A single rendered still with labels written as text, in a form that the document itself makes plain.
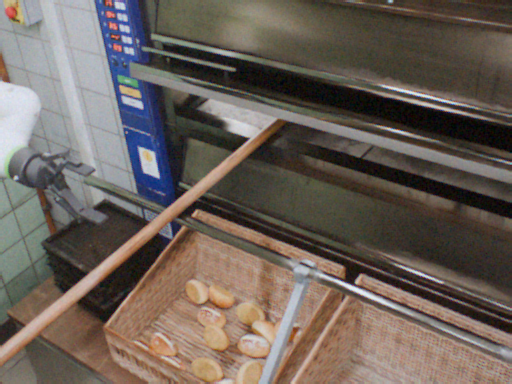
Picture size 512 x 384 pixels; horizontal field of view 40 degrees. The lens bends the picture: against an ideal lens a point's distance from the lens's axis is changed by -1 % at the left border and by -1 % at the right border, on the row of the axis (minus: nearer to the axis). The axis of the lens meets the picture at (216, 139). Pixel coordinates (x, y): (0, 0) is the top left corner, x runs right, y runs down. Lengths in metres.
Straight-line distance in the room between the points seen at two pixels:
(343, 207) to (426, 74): 0.52
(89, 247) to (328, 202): 0.81
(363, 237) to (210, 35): 0.68
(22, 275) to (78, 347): 0.94
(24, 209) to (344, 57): 1.80
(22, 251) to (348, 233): 1.64
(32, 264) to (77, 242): 0.89
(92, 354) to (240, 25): 1.13
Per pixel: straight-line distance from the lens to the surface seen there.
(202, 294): 2.33
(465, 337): 1.47
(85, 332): 2.40
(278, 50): 1.79
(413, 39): 1.62
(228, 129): 2.07
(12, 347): 1.54
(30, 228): 3.16
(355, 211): 1.96
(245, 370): 2.09
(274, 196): 2.08
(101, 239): 2.37
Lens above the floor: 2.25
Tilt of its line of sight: 32 degrees down
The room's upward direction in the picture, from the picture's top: 8 degrees counter-clockwise
